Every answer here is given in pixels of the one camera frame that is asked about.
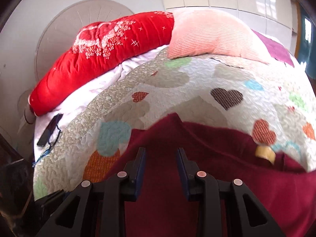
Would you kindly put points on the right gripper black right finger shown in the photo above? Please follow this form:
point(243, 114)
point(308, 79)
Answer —
point(225, 208)

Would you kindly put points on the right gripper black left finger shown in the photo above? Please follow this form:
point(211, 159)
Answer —
point(98, 209)

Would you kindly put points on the dark red sweater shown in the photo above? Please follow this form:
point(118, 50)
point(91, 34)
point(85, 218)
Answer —
point(285, 189)

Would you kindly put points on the white bed sheet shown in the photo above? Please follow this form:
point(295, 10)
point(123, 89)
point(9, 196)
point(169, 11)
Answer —
point(77, 102)

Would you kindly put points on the heart patterned quilt bedspread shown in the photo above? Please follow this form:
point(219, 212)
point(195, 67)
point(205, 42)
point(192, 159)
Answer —
point(274, 103)

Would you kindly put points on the red embroidered bolster pillow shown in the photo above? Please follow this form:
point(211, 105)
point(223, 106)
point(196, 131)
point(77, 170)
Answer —
point(98, 48)

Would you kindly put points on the purple cushion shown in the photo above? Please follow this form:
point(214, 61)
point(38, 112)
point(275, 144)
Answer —
point(276, 50)

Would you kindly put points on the round grey headboard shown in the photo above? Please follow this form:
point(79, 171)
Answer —
point(61, 32)

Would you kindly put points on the pink checked pillow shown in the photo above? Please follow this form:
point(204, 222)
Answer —
point(198, 32)

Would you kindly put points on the teal glass door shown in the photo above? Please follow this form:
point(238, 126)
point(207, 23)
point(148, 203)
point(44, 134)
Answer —
point(306, 55)

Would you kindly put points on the white glossy wardrobe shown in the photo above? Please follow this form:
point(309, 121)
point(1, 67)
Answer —
point(275, 18)

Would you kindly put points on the dark blue strap item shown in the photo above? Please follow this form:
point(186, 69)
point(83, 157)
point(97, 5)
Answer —
point(45, 137)

